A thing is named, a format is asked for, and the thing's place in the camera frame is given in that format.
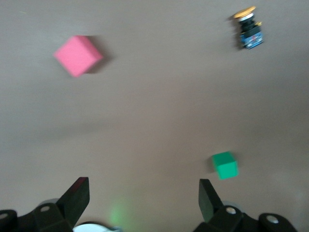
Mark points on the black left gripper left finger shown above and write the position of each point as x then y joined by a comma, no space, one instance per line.
72,205

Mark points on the orange push button switch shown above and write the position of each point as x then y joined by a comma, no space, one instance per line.
249,36

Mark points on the green foam cube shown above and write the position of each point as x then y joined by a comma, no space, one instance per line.
225,166

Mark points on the brown table cover cloth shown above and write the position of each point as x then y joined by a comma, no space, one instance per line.
144,108

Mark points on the pink foam cube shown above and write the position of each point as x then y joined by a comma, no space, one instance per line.
77,56

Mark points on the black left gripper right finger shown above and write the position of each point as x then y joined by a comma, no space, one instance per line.
210,203

